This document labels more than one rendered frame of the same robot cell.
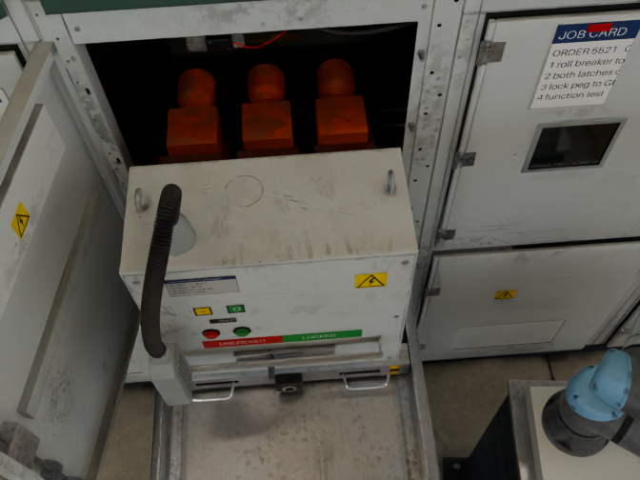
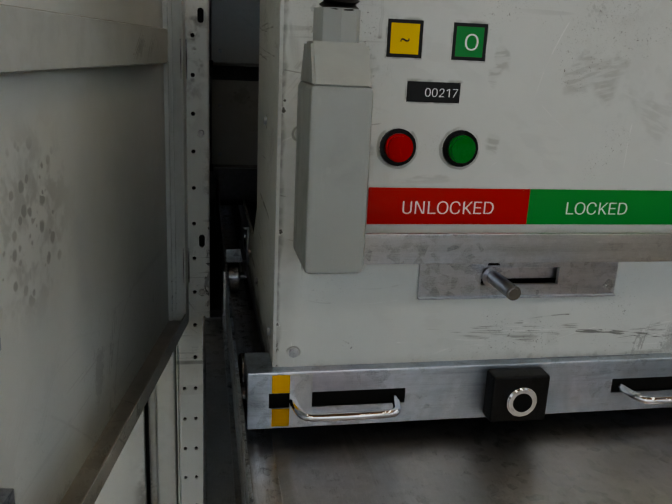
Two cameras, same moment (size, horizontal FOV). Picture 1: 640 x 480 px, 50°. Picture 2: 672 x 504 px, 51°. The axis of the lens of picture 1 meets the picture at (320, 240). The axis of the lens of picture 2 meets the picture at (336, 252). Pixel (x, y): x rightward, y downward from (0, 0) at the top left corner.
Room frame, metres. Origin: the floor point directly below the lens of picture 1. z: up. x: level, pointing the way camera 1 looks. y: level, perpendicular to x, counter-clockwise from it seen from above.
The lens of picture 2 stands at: (-0.08, 0.38, 1.22)
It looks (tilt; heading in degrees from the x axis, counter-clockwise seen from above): 16 degrees down; 351
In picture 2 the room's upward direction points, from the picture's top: 3 degrees clockwise
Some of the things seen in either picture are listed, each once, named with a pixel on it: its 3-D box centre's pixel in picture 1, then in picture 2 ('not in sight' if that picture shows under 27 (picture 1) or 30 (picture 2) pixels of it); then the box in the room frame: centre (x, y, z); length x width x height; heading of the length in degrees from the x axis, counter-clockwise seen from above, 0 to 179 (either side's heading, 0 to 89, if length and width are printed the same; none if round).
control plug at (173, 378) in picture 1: (170, 370); (330, 156); (0.48, 0.29, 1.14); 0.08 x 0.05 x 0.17; 2
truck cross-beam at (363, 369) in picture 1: (288, 367); (501, 379); (0.57, 0.08, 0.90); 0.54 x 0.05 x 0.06; 92
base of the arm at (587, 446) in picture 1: (581, 416); not in sight; (0.44, -0.56, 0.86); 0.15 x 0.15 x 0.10
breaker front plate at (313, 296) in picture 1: (280, 327); (537, 141); (0.56, 0.08, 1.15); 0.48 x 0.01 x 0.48; 92
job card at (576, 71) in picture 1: (583, 67); not in sight; (0.90, -0.49, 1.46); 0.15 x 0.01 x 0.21; 92
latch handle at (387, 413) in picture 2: (210, 390); (346, 404); (0.53, 0.26, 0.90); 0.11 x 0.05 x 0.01; 92
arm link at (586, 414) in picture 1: (598, 400); not in sight; (0.44, -0.56, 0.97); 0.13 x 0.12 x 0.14; 53
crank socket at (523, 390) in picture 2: (289, 383); (517, 395); (0.53, 0.08, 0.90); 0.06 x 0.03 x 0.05; 92
